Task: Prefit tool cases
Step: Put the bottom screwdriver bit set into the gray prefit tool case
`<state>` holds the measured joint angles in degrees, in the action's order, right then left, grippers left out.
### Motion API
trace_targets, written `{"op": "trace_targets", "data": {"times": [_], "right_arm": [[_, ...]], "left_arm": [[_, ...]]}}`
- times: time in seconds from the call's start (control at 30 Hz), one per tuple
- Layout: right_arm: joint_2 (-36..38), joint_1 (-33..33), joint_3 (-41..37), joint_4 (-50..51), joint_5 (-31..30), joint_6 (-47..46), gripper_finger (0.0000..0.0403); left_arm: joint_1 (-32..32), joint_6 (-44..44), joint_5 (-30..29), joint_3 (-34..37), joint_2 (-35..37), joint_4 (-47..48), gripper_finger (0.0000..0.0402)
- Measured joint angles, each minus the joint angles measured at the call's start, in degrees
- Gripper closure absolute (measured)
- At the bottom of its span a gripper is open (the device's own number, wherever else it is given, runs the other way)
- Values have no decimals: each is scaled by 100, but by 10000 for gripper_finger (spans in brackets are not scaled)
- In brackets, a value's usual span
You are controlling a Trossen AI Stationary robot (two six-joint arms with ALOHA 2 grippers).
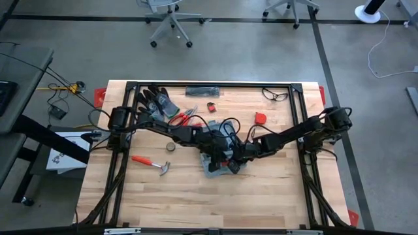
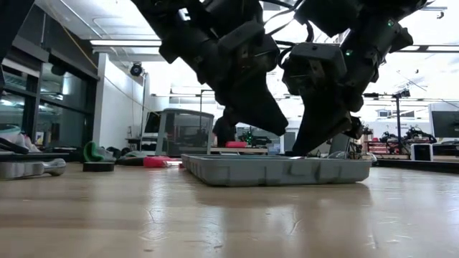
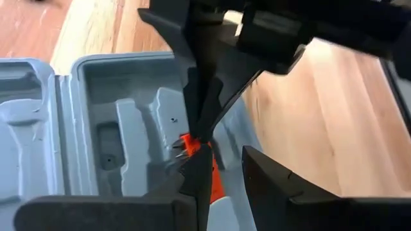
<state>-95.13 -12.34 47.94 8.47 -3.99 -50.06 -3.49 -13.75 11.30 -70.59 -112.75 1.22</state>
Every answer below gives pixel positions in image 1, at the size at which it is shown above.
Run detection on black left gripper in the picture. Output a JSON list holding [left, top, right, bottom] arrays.
[[200, 128, 234, 174]]

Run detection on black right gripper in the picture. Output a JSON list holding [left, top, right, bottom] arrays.
[[227, 140, 267, 175]]

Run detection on grey plastic tool case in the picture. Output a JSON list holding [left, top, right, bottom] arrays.
[[200, 119, 248, 179]]

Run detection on red tape measure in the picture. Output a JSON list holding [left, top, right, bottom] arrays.
[[250, 112, 268, 139]]

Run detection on red-handled pliers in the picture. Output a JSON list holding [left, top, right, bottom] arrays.
[[168, 104, 199, 127]]

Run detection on red-handled claw hammer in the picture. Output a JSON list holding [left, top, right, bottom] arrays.
[[131, 155, 171, 177]]

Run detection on black zip tie bag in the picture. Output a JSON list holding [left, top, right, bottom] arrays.
[[185, 86, 221, 98]]

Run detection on clear safety glasses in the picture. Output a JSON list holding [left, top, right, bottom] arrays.
[[261, 87, 289, 102]]

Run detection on white cardboard box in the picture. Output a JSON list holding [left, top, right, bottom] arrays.
[[45, 131, 92, 176]]

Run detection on grey office chair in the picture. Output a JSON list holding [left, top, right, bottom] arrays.
[[262, 0, 321, 30], [136, 0, 210, 49]]

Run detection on black power adapter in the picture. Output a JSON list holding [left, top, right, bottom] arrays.
[[48, 106, 68, 120]]

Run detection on black table leg beam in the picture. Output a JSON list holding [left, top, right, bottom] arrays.
[[12, 114, 91, 206]]

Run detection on white round fan base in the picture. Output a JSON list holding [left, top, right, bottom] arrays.
[[354, 0, 388, 24]]

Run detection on grey side table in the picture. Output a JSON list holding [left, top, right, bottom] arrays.
[[0, 133, 27, 189], [0, 44, 55, 134]]

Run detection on black keyboard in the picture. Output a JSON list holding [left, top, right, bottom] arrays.
[[0, 80, 18, 118]]

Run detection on grey desk corner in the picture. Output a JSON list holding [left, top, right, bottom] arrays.
[[396, 0, 418, 24]]

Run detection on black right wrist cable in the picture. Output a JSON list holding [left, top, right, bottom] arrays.
[[245, 123, 281, 144]]

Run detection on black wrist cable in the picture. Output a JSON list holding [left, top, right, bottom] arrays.
[[245, 123, 281, 144], [192, 114, 242, 146]]

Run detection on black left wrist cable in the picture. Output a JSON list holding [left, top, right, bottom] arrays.
[[192, 114, 242, 146]]

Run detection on black aluminium table frame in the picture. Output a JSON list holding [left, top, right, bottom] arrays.
[[76, 80, 352, 229]]

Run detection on silver metal bracket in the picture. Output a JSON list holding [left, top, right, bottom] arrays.
[[103, 228, 141, 235], [286, 229, 323, 235]]

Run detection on yellow cable connector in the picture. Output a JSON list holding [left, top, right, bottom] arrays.
[[36, 81, 86, 95]]

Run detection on white floor cable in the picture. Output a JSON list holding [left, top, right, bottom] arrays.
[[366, 11, 418, 79]]

